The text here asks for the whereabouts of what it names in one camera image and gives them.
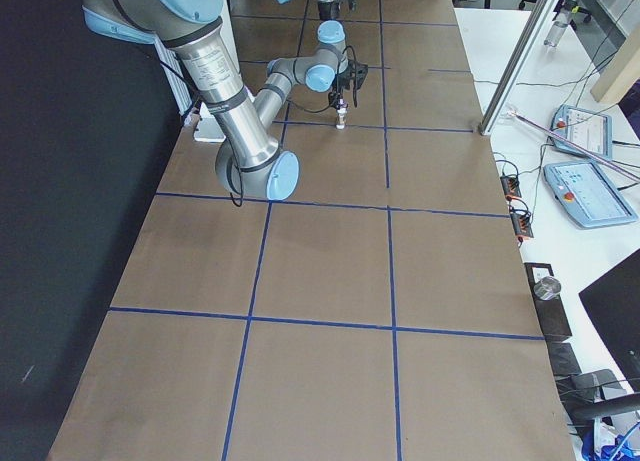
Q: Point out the blue teach pendant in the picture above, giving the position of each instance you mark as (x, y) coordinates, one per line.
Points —
(587, 195)
(585, 128)

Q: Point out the near blue teach pendant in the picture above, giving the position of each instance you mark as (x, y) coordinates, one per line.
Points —
(587, 195)

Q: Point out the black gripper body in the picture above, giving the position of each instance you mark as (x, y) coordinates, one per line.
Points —
(327, 8)
(339, 87)

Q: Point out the brass PPR valve white ends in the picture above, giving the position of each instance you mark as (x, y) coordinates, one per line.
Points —
(341, 114)

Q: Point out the orange black connector block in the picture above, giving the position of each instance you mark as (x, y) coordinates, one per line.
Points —
(519, 212)

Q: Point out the clear water bottle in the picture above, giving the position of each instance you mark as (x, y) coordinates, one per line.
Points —
(561, 22)

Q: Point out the black box on desk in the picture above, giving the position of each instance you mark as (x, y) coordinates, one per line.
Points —
(550, 313)

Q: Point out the black monitor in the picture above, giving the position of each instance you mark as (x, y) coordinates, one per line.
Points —
(612, 304)

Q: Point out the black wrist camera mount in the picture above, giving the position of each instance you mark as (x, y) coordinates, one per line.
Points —
(356, 74)

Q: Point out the far blue teach pendant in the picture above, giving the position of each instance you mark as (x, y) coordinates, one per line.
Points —
(585, 128)

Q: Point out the metal cup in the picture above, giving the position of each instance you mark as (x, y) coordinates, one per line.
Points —
(547, 288)

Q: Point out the aluminium frame post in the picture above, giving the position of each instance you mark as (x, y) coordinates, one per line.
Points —
(507, 83)

